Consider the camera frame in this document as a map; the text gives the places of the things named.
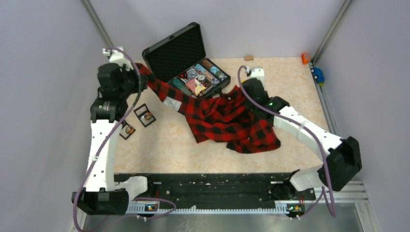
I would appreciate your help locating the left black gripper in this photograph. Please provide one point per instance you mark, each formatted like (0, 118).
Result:
(133, 73)

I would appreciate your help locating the black square brooch box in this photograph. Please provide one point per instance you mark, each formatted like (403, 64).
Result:
(144, 115)

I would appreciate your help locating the red black plaid shirt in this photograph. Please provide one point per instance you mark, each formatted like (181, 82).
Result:
(222, 119)

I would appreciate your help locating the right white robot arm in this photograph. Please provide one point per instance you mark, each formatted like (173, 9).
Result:
(341, 157)

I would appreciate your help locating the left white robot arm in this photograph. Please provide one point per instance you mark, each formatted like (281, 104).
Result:
(98, 194)

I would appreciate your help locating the black open chip case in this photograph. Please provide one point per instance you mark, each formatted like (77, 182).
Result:
(181, 57)

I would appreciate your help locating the pink yellow card packet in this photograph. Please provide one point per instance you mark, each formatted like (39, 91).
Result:
(195, 87)

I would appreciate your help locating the small wooden block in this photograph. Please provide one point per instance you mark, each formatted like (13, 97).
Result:
(248, 58)

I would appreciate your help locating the orange small object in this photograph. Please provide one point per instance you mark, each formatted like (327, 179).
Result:
(306, 58)

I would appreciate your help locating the blue toy car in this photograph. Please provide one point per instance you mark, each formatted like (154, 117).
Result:
(318, 75)

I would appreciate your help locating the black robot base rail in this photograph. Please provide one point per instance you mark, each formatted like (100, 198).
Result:
(225, 191)

